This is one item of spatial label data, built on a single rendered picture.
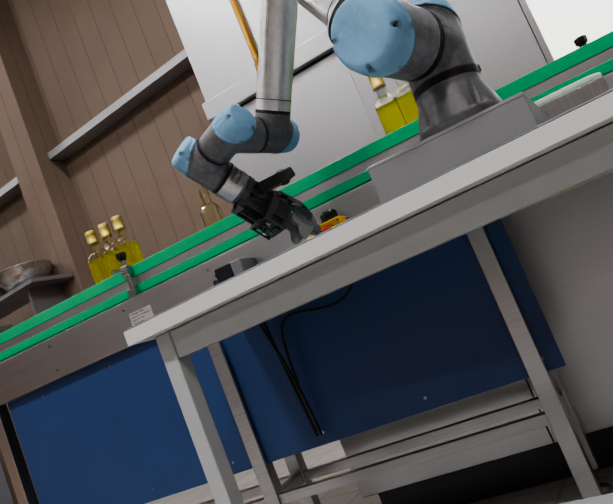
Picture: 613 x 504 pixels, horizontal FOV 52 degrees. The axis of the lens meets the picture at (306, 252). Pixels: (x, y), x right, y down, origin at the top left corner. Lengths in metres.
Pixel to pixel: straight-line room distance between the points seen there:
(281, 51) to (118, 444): 1.21
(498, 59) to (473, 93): 0.72
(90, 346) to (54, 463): 0.41
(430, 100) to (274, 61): 0.39
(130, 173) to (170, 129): 0.54
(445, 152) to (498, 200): 0.11
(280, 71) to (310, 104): 0.60
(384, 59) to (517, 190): 0.29
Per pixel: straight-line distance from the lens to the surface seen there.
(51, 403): 2.13
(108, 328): 1.91
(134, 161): 5.32
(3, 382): 2.22
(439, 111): 1.06
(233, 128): 1.24
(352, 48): 1.00
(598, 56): 1.62
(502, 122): 1.00
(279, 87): 1.34
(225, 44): 2.10
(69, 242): 5.51
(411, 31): 1.00
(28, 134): 5.82
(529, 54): 1.79
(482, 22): 1.82
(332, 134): 1.89
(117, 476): 2.02
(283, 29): 1.35
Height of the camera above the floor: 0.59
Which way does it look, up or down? 7 degrees up
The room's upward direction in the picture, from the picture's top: 22 degrees counter-clockwise
